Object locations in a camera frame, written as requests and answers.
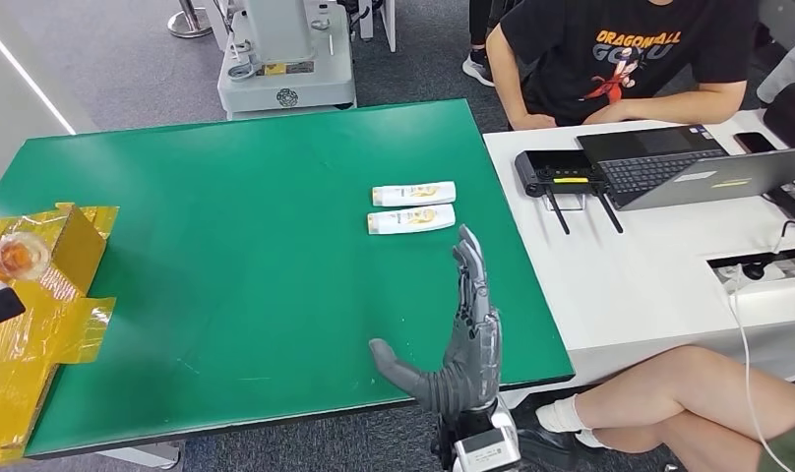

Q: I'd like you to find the person with crossed legs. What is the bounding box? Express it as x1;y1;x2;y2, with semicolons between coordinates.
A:
535;345;795;472

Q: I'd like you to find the standing person with sneakers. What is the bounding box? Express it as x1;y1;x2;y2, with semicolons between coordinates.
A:
462;0;500;88

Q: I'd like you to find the white furniture leg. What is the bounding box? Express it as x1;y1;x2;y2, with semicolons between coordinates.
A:
358;0;398;53

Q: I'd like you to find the black padded object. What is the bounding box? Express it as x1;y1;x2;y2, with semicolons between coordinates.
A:
762;81;795;148

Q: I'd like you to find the white shampoo bottle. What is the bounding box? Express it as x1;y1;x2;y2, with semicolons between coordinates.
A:
372;181;458;208
366;204;457;236

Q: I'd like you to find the metal stanchion base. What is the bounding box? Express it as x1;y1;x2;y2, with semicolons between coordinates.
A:
167;0;213;39

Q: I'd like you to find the orange detergent bottle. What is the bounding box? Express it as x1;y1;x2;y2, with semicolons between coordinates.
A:
0;231;52;288

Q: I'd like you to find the grey laptop with black keyboard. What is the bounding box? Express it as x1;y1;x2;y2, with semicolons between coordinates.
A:
575;123;795;211

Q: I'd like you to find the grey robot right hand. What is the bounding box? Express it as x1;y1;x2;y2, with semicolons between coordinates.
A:
369;223;503;418

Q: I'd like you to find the desk cable slot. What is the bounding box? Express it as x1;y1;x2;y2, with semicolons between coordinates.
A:
706;247;795;288

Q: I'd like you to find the white cable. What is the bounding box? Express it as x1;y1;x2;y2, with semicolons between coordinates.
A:
723;264;793;472

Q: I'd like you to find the yellow taped cardboard box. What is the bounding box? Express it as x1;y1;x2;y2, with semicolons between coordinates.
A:
0;203;120;465

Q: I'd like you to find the seated person at desk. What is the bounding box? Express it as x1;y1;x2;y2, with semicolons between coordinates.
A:
485;0;761;132

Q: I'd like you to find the black controller with antennas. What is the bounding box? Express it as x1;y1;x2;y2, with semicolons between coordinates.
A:
515;149;625;236

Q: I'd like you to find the black flat desk device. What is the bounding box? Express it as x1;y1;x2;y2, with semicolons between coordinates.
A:
762;184;795;226

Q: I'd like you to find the black smartphone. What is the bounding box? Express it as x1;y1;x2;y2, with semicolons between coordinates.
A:
733;131;778;155

